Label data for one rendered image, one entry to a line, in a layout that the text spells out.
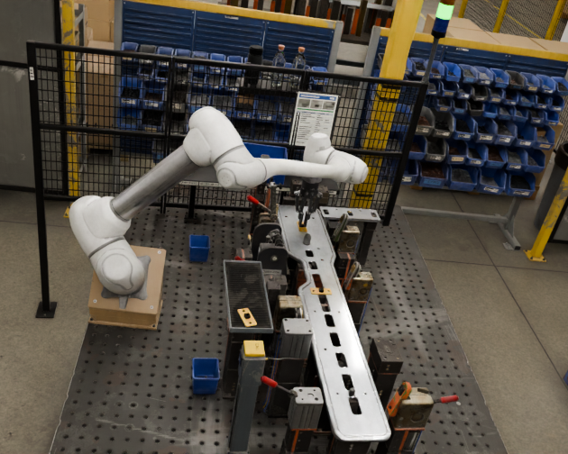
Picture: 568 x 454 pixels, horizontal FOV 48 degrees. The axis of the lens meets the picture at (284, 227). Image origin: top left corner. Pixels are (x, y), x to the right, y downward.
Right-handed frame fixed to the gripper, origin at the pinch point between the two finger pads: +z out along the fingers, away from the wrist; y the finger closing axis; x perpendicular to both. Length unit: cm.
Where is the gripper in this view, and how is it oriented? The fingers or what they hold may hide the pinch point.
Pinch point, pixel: (303, 219)
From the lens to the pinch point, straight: 285.1
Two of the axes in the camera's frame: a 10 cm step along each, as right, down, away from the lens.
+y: 9.8, 0.5, 2.0
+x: -1.4, -5.4, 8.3
